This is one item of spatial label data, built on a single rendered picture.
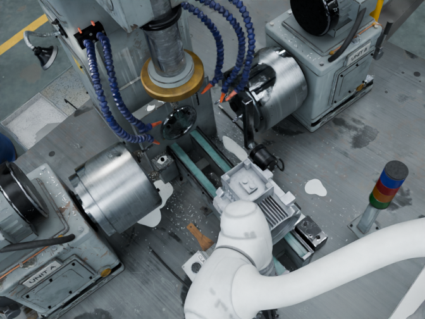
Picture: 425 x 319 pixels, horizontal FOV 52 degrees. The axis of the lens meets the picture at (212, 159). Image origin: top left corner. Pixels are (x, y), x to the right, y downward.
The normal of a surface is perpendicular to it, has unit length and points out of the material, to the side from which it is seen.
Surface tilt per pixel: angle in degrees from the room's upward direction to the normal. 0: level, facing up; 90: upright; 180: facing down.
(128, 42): 90
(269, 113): 69
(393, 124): 0
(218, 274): 31
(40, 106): 0
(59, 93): 0
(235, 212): 25
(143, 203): 73
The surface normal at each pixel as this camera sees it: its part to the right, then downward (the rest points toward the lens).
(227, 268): -0.30, -0.84
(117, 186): 0.23, -0.07
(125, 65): 0.59, 0.66
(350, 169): -0.10, -0.50
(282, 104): 0.52, 0.44
